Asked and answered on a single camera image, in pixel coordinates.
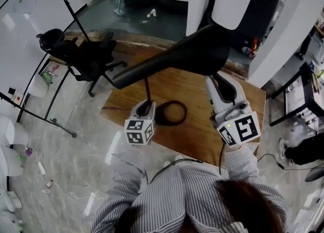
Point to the person's striped shirt torso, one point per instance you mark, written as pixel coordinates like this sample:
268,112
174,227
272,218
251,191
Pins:
182,196

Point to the red button switch box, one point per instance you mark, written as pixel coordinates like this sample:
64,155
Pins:
17,97

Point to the white and black machine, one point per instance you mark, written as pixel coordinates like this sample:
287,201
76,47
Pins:
243,6

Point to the clear bottle with red cap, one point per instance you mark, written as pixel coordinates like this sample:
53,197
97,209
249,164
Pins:
48,186

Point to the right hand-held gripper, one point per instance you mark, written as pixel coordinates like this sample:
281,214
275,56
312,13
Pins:
240,123

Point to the black office chair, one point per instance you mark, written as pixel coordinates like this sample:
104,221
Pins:
81,57

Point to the black desk lamp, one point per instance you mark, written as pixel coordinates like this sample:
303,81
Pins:
192,52

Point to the black metal shelf rack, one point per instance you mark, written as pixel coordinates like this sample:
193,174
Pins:
307,95

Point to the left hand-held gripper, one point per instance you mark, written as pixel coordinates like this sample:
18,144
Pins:
138,132

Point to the black metal stand frame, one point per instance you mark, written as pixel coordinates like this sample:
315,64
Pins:
54,82

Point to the person's left forearm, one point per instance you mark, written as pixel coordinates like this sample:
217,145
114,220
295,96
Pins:
127,171

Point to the person's right forearm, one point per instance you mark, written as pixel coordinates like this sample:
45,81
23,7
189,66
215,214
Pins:
241,163

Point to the person's white shoes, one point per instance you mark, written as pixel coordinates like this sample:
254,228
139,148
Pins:
174,161

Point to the white power strip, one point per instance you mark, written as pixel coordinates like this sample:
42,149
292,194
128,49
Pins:
41,168

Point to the white plastic chair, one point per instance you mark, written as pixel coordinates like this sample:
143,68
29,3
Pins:
14,133

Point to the green plastic item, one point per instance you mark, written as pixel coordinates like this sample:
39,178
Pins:
46,77

